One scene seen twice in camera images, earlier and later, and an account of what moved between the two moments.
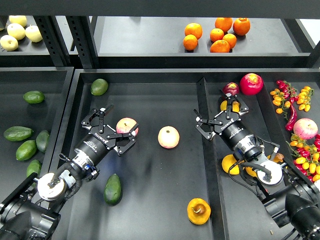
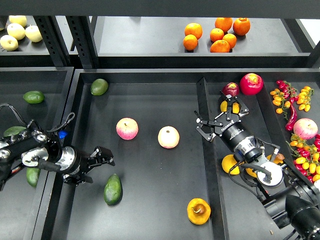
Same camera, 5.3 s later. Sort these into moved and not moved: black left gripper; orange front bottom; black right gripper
Moved: black left gripper
Not moved: black right gripper; orange front bottom
